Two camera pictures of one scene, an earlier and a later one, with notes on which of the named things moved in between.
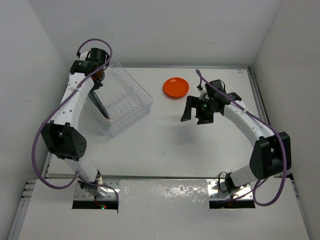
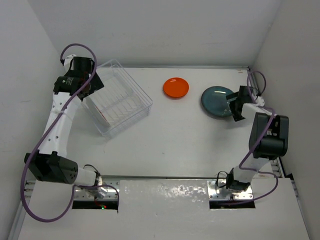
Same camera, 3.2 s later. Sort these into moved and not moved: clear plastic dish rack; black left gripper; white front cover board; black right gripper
Moved: black right gripper; black left gripper
Not moved: clear plastic dish rack; white front cover board
